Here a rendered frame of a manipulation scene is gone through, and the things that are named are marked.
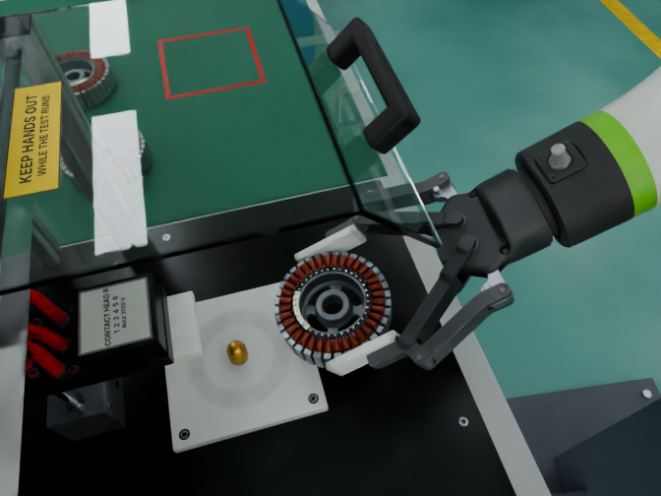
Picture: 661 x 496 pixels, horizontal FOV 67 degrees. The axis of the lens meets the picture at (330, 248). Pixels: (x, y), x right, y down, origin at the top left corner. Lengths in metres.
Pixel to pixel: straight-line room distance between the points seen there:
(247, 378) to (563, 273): 1.25
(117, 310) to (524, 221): 0.33
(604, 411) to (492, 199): 1.09
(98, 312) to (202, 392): 0.15
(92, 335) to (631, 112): 0.44
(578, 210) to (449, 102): 1.62
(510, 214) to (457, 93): 1.67
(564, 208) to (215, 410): 0.36
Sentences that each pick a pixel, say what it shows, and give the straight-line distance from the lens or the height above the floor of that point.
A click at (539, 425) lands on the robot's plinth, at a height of 0.02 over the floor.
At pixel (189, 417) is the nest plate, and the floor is 0.78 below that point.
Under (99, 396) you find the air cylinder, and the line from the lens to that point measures 0.51.
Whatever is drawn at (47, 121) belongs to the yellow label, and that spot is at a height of 1.07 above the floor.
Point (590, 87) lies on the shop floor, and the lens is 2.29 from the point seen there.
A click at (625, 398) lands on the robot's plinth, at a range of 1.51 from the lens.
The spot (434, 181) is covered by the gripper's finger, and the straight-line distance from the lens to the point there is 0.48.
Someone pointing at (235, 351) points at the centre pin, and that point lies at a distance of 0.51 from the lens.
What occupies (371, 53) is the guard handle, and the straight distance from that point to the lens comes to 0.37.
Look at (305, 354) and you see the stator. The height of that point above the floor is 0.84.
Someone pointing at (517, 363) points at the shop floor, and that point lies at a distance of 1.45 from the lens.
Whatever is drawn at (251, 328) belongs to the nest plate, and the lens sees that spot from 0.55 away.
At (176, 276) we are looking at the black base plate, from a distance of 0.61.
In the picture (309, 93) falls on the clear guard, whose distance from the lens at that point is 0.33.
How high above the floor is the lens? 1.27
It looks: 56 degrees down
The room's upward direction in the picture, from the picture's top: straight up
